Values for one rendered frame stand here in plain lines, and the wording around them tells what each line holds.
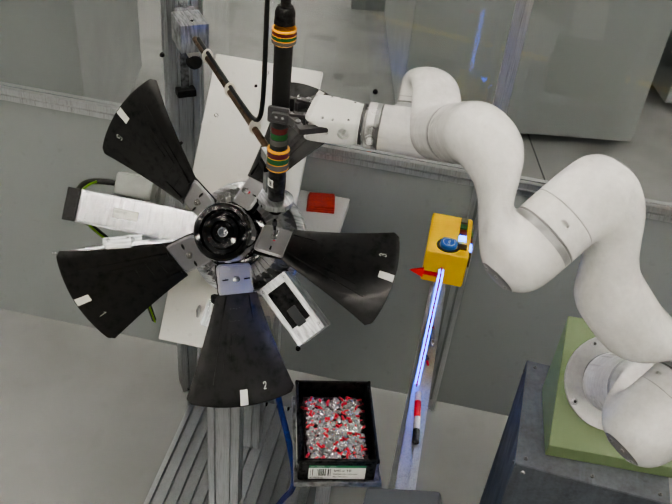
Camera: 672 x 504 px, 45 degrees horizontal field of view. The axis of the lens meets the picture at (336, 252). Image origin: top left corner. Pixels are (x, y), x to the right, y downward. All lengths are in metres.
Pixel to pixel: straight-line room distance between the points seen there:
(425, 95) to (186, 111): 1.05
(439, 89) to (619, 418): 0.59
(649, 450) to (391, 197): 1.32
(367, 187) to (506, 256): 1.38
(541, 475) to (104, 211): 1.09
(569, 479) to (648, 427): 0.44
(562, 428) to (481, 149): 0.78
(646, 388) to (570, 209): 0.36
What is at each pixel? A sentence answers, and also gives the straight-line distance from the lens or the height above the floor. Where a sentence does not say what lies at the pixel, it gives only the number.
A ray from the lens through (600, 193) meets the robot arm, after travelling 1.09.
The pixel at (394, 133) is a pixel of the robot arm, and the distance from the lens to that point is 1.45.
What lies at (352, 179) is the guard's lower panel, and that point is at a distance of 2.41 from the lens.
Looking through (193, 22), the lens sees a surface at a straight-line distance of 2.06.
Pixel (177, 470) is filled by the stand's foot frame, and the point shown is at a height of 0.07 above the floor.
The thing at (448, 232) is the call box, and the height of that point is 1.07.
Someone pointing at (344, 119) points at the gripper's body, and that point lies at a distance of 1.46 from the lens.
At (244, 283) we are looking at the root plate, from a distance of 1.71.
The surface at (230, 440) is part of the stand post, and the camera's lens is 2.34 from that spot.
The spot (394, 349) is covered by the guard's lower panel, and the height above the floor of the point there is 0.26.
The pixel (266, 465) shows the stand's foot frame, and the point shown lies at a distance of 2.67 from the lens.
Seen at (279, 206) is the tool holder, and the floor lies 1.29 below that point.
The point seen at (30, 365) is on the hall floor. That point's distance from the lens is 3.14.
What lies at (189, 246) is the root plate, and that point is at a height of 1.16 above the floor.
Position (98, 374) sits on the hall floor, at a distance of 3.06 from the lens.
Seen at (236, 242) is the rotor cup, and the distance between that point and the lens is 1.64.
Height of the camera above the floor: 2.22
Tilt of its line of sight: 38 degrees down
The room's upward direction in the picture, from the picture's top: 6 degrees clockwise
